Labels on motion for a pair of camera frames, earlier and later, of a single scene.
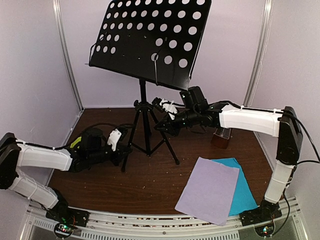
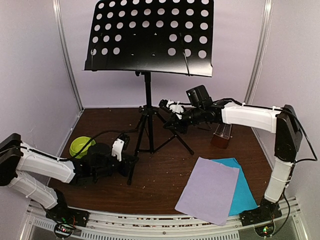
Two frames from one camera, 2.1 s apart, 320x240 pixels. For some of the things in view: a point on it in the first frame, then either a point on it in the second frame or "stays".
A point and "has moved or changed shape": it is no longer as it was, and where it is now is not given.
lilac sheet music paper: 209,193 stays
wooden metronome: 221,137 stays
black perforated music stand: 157,41 has moved or changed shape
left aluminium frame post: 62,31 stays
